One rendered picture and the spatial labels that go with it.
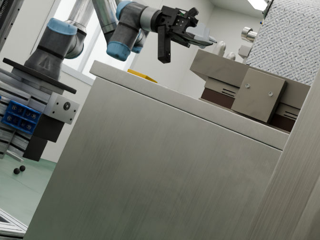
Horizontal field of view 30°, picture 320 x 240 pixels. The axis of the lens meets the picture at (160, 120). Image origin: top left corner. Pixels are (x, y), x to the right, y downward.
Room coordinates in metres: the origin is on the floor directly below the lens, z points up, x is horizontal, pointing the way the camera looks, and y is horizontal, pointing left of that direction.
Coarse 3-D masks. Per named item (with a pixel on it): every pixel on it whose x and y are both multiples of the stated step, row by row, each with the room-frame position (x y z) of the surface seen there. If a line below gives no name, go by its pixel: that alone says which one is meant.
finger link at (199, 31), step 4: (200, 24) 1.78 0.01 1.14; (204, 24) 1.77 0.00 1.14; (188, 28) 1.79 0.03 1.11; (192, 28) 1.79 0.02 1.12; (196, 28) 1.78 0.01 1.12; (200, 28) 1.77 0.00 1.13; (204, 28) 1.77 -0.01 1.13; (192, 32) 1.78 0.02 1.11; (196, 32) 1.78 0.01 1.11; (200, 32) 1.77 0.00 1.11; (196, 36) 1.76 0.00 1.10; (200, 36) 1.77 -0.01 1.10; (192, 40) 1.79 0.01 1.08; (196, 40) 1.77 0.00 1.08; (200, 40) 1.76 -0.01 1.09; (204, 40) 1.76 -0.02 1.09; (208, 40) 1.76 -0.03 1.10; (204, 44) 1.77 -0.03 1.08; (208, 44) 1.77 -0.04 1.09
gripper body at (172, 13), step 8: (168, 8) 1.85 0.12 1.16; (176, 8) 1.81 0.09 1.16; (160, 16) 1.86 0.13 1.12; (168, 16) 1.85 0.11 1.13; (176, 16) 1.81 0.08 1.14; (184, 16) 1.79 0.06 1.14; (152, 24) 1.85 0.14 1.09; (160, 24) 1.85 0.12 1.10; (168, 24) 1.82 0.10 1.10; (176, 24) 1.81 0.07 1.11; (184, 24) 1.80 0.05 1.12; (192, 24) 1.84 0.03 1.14; (168, 32) 1.81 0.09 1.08; (184, 40) 1.83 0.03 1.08
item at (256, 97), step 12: (252, 72) 1.44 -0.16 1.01; (252, 84) 1.43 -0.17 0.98; (264, 84) 1.42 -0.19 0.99; (276, 84) 1.41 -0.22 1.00; (240, 96) 1.44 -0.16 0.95; (252, 96) 1.43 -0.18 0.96; (264, 96) 1.41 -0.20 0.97; (276, 96) 1.40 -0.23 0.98; (240, 108) 1.44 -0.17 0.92; (252, 108) 1.42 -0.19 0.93; (264, 108) 1.41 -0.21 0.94; (264, 120) 1.40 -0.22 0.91
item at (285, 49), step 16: (272, 32) 1.68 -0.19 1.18; (288, 32) 1.65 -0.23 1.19; (304, 32) 1.63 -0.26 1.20; (256, 48) 1.69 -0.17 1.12; (272, 48) 1.67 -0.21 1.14; (288, 48) 1.64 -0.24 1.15; (304, 48) 1.62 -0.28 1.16; (256, 64) 1.68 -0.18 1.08; (272, 64) 1.66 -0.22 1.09; (288, 64) 1.63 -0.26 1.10; (304, 64) 1.61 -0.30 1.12; (304, 80) 1.60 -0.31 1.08
